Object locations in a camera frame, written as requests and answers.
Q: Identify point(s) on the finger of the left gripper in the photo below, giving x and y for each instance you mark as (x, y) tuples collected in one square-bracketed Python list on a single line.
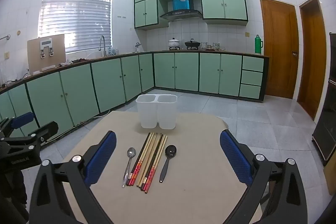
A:
[(22, 120), (43, 133)]

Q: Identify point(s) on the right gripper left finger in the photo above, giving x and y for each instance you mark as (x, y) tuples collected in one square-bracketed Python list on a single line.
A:
[(49, 201)]

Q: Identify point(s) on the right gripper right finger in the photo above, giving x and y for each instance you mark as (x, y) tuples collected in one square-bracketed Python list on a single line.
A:
[(277, 183)]

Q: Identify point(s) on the red-tipped wooden chopstick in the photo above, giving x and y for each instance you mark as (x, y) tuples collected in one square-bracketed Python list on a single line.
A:
[(138, 159)]

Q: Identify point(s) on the metal spoon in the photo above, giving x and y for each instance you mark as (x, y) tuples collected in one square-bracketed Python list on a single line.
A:
[(131, 152)]

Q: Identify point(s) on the bamboo chopstick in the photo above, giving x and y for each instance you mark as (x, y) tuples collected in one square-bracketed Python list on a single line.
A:
[(148, 182)]

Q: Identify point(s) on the black plastic spoon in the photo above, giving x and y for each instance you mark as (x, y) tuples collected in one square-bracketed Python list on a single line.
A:
[(170, 152)]

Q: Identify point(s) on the green lower kitchen cabinets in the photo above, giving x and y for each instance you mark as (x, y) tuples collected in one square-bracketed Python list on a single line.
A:
[(73, 94)]

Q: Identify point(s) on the chrome kitchen faucet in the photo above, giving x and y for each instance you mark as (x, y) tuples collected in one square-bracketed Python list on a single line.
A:
[(102, 46)]

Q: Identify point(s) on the cardboard box with device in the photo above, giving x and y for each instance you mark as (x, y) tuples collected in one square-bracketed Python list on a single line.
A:
[(45, 52)]

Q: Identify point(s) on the white two-compartment utensil holder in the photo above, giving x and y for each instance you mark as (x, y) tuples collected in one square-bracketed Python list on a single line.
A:
[(157, 110)]

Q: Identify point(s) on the white window blind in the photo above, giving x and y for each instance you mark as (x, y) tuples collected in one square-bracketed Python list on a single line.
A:
[(81, 21)]

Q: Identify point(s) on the brown wooden door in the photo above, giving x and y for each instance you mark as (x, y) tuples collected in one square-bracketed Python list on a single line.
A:
[(314, 57), (281, 45)]

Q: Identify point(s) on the white cooking pot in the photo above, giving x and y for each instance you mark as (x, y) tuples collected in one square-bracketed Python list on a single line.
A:
[(174, 44)]

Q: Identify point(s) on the green thermos bottle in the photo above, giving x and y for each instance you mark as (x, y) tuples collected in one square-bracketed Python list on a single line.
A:
[(258, 44)]

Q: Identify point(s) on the black wok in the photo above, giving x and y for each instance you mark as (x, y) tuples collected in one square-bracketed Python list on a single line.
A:
[(192, 44)]

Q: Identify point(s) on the black range hood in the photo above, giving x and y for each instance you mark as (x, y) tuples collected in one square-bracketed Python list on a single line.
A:
[(181, 15)]

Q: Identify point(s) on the blue box above hood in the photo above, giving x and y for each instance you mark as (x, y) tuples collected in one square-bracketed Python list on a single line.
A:
[(181, 5)]

